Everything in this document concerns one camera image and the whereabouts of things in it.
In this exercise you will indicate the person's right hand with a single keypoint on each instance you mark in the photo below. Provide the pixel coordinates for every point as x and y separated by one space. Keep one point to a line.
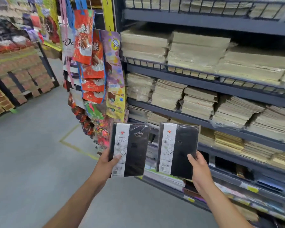
201 175

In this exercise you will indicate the person's left hand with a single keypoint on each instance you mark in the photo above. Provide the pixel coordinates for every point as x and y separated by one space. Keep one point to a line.
102 168

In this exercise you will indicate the notebooks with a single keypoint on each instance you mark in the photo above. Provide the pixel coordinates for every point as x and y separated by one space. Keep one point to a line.
180 149

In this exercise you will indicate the black notebook white band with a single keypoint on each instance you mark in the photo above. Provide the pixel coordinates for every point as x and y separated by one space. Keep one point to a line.
135 151

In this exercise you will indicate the grey metal store shelving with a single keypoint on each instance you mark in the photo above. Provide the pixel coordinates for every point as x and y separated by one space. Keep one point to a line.
204 22

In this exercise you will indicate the person's right forearm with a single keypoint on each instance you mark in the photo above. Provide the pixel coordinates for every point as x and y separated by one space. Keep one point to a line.
225 208

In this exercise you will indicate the person's left forearm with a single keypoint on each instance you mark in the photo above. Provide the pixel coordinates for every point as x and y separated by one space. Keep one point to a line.
73 206

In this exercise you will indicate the stack of green white workbooks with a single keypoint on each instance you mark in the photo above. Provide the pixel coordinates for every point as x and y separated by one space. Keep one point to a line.
163 179

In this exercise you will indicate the row of yellow price labels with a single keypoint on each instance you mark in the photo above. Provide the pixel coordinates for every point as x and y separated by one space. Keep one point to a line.
249 187

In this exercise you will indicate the stacks of beige exercise books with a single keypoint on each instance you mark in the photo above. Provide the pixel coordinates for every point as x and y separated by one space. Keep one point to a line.
199 49

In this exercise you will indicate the hanging colourful packets display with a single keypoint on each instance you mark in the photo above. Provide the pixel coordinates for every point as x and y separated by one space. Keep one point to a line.
88 35

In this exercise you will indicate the yellow vertical sign strip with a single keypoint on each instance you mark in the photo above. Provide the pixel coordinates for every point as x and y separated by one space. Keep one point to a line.
108 14

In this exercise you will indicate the background colourful goods display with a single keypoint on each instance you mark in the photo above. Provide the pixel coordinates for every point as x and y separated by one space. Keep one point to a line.
5 33

